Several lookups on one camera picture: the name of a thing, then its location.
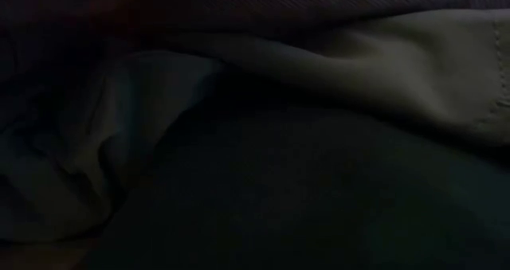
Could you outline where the dark grey fleece garment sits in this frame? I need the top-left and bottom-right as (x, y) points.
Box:
(79, 82), (510, 270)

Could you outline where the beige cloth garment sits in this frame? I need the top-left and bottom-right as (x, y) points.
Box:
(0, 9), (510, 243)

